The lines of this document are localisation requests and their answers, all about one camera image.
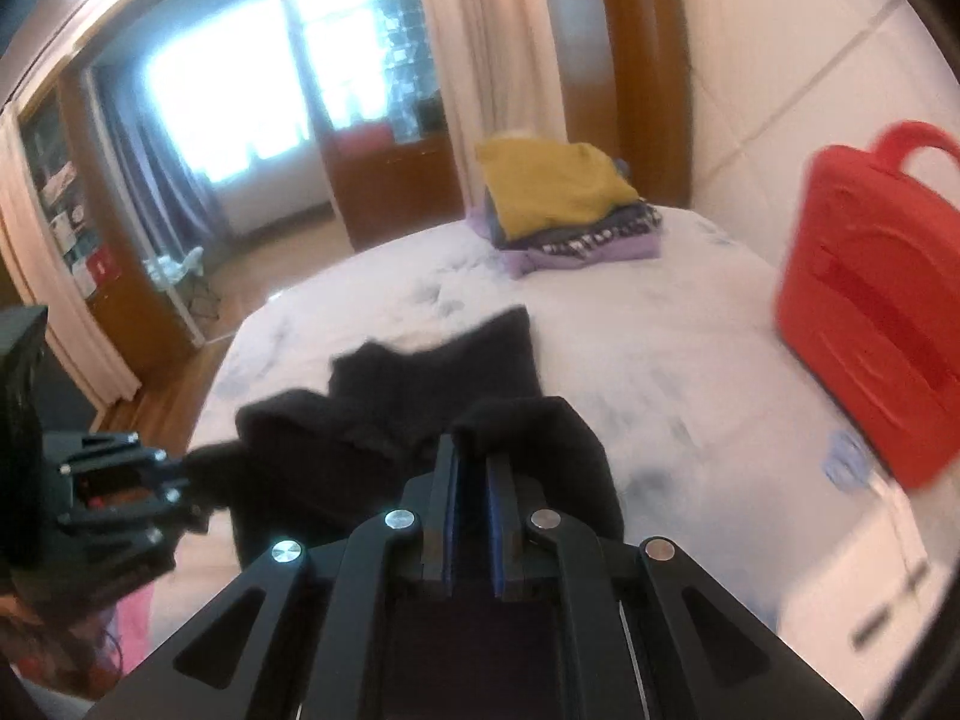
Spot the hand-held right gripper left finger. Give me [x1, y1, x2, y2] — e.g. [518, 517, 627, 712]
[88, 433, 461, 720]

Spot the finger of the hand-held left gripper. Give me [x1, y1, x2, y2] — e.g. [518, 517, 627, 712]
[60, 474, 215, 542]
[45, 430, 172, 475]

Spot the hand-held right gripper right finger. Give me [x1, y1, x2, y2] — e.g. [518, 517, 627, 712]
[485, 456, 865, 720]

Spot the black garment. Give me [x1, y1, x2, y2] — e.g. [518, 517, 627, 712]
[186, 305, 627, 569]

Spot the pink cloth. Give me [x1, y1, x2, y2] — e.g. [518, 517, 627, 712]
[111, 583, 157, 680]

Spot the white folding rack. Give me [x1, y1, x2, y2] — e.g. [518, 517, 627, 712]
[141, 244, 226, 350]

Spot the wooden bookshelf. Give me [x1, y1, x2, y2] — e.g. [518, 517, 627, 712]
[16, 81, 125, 305]

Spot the bed with white sheet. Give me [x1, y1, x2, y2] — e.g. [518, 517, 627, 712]
[148, 202, 960, 683]

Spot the grey blue curtain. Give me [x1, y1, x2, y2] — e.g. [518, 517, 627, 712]
[96, 66, 230, 272]

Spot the purple folded garment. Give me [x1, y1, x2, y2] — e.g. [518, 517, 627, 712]
[466, 206, 664, 280]

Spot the dark patterned folded garment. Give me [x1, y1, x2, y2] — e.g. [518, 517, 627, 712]
[487, 199, 665, 260]

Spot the yellow folded garment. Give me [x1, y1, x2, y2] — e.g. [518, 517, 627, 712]
[475, 135, 643, 247]

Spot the wooden glazed door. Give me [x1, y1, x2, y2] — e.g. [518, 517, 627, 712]
[311, 116, 466, 252]

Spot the bright window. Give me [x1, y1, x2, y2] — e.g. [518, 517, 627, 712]
[141, 0, 394, 188]

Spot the white bedside cabinet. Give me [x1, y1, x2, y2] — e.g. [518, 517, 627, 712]
[844, 465, 957, 665]

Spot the red plastic case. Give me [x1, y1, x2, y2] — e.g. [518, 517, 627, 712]
[774, 120, 960, 492]

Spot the wooden door frame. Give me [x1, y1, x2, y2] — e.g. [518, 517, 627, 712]
[589, 0, 697, 209]

